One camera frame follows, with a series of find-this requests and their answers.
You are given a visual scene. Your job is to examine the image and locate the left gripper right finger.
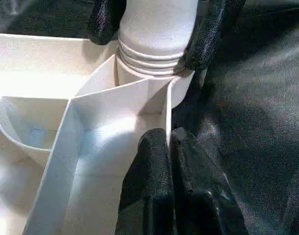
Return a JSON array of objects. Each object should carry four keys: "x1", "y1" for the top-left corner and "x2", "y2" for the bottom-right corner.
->
[{"x1": 170, "y1": 127, "x2": 249, "y2": 235}]

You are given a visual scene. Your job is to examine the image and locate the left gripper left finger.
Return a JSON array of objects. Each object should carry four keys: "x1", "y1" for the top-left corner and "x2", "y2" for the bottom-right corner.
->
[{"x1": 116, "y1": 127, "x2": 176, "y2": 235}]

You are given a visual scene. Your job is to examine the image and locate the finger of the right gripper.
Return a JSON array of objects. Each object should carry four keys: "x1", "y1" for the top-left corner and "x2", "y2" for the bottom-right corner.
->
[
  {"x1": 173, "y1": 0, "x2": 246, "y2": 74},
  {"x1": 87, "y1": 0, "x2": 127, "y2": 46}
]

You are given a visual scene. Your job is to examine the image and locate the white plastic table leg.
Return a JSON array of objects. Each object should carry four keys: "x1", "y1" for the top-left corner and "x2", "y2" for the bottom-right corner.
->
[{"x1": 115, "y1": 0, "x2": 198, "y2": 79}]

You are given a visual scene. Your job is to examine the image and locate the white plastic table top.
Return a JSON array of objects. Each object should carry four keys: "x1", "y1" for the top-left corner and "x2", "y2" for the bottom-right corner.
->
[{"x1": 0, "y1": 33, "x2": 197, "y2": 235}]

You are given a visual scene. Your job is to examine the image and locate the black plastic mat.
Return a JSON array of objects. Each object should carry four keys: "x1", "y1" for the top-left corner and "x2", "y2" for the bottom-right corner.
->
[{"x1": 0, "y1": 0, "x2": 299, "y2": 235}]

